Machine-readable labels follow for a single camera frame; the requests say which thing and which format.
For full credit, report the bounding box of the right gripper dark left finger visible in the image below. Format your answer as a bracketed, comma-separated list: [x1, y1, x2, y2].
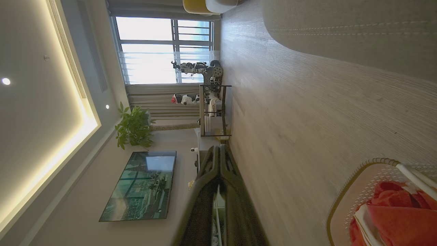
[172, 145, 221, 246]

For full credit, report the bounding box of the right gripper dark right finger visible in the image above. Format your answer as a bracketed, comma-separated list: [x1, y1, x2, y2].
[220, 145, 269, 246]

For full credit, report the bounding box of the red white garment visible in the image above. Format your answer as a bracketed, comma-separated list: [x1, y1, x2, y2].
[370, 181, 437, 209]
[349, 204, 437, 246]

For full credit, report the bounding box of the grey fabric sofa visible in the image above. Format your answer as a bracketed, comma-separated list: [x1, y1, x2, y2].
[261, 0, 437, 83]

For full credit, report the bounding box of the white television cabinet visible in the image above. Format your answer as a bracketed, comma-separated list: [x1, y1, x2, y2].
[194, 128, 223, 173]

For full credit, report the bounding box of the green leafy potted plant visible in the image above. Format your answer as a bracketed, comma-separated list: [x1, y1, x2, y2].
[115, 101, 201, 150]

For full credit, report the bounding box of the small white humanoid robot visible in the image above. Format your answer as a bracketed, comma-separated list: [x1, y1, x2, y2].
[171, 93, 201, 106]

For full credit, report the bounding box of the beige pleated curtain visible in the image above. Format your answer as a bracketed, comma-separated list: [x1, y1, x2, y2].
[126, 84, 202, 121]

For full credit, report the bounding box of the white perforated laundry basket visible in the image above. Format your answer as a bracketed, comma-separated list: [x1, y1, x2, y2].
[327, 158, 437, 246]

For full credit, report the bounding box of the wall-mounted flat television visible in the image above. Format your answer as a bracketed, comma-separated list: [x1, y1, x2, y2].
[99, 151, 177, 222]

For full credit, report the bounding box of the metal frame shelf rack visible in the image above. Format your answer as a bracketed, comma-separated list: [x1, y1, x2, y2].
[199, 84, 232, 137]

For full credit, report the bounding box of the large window with frame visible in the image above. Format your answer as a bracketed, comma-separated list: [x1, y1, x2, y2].
[110, 16, 216, 85]

